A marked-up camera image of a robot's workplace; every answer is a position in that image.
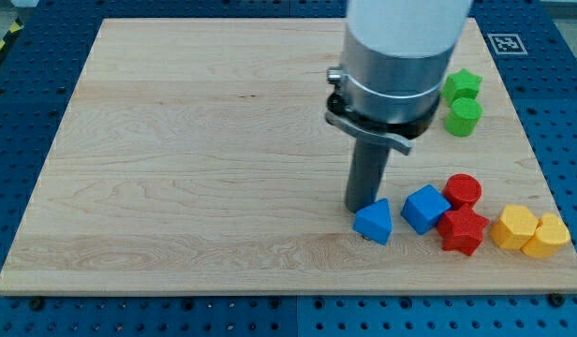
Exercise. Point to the yellow hexagon block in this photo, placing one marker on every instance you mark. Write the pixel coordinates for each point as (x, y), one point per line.
(514, 227)

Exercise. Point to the green cylinder block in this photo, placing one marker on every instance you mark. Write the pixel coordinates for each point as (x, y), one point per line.
(463, 117)

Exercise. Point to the green star block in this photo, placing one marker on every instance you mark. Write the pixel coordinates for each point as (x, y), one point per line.
(461, 84)

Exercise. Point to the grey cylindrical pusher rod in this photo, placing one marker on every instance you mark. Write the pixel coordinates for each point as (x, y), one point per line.
(365, 175)

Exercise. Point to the light wooden board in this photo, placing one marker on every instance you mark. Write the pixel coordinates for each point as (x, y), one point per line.
(193, 159)

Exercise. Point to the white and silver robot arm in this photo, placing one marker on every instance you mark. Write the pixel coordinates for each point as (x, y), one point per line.
(394, 57)

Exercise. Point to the red star block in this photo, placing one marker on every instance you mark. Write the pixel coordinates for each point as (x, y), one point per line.
(462, 230)

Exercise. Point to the red cylinder block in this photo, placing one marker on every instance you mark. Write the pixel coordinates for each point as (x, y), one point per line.
(462, 190)

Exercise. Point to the yellow black hazard tape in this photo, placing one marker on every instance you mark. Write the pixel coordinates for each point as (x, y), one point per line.
(11, 35)

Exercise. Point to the white fiducial marker tag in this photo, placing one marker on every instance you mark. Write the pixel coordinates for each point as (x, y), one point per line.
(507, 44)

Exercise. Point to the blue cube block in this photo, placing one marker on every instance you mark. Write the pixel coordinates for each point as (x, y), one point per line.
(424, 208)

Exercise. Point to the blue triangle block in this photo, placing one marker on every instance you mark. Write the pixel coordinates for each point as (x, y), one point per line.
(374, 221)

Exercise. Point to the yellow heart block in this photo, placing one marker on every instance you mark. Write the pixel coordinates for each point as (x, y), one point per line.
(550, 236)

